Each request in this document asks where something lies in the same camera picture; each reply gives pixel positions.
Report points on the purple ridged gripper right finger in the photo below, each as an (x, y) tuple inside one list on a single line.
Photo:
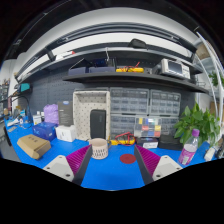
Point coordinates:
[(152, 166)]

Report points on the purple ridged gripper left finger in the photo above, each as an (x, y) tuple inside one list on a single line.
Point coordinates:
[(72, 167)]

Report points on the plastic bottle with purple label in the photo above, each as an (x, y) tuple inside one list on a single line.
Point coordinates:
[(189, 148)]

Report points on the red round coaster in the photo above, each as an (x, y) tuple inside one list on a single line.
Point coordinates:
[(127, 158)]

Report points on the black box with white label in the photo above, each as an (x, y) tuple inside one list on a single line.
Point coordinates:
[(147, 142)]

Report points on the beige patterned mug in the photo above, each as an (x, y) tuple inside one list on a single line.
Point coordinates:
[(99, 148)]

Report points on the black flat case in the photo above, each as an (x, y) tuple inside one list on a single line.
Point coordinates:
[(169, 142)]

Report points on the white cardboard box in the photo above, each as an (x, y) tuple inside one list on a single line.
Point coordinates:
[(66, 133)]

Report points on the clear box with coloured parts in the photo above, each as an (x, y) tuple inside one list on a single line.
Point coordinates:
[(147, 127)]

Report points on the blue cardboard box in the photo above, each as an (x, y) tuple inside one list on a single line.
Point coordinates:
[(45, 130)]

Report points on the brown cardboard box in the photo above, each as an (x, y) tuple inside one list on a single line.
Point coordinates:
[(34, 146)]

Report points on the black rectangular speaker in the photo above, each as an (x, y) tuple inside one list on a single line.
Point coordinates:
[(98, 123)]

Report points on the dark grey product box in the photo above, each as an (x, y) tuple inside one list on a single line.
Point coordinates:
[(65, 113)]

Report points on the purple plastic bag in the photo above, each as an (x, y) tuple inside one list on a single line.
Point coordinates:
[(51, 113)]

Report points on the right grey drawer organizer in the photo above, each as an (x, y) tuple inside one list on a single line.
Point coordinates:
[(166, 106)]

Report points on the grey drawer organizer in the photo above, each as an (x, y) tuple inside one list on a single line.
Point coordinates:
[(126, 104), (166, 106)]

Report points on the white pegboard tray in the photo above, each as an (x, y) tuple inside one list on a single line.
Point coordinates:
[(83, 103)]

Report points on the left grey drawer organizer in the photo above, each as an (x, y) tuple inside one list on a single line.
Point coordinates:
[(126, 104)]

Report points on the white adapter on table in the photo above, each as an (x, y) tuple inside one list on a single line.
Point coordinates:
[(210, 153)]

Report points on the green potted plant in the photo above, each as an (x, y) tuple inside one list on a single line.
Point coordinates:
[(195, 118)]

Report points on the yellow tool on shelf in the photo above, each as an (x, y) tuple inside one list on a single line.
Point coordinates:
[(135, 69)]

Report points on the dark blue box on shelf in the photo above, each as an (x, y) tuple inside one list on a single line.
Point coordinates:
[(97, 65)]

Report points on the yellow red cable tool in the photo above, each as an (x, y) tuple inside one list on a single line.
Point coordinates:
[(126, 139)]

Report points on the dark grey wall shelf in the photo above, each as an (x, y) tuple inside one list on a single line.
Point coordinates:
[(140, 78)]

